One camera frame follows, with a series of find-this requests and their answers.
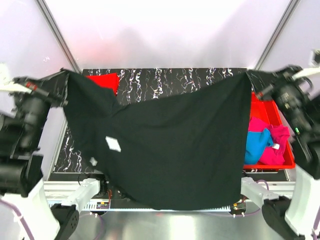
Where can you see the aluminium frame post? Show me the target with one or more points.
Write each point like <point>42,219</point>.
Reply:
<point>48,16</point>
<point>287,14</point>

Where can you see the aluminium frame post right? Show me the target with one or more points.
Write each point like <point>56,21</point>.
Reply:
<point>287,14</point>

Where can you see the folded red t shirt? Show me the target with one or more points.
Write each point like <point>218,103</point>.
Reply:
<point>110,81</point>

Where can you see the aluminium frame post left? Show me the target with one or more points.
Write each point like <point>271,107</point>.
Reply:
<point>48,16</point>

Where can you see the black t shirt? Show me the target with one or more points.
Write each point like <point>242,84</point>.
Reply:
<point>182,152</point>

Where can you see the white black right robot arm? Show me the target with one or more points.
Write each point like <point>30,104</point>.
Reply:
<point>298,217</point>

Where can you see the aluminium front rail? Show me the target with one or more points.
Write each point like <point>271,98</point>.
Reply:
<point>62,189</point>

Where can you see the white slotted cable duct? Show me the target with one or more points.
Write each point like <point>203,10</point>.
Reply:
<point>103,206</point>

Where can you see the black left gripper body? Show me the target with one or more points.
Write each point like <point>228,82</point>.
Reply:
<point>34,108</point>

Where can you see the blue t shirt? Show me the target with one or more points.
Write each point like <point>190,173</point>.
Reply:
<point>256,143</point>

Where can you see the red plastic bin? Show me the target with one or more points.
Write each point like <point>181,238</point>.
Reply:
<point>268,112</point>

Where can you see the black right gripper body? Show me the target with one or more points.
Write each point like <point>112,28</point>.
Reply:
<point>290,96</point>

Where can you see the pink t shirt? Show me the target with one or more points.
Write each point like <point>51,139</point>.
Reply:
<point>272,155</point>

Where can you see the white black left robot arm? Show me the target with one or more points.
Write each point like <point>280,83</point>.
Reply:
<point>21,176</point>

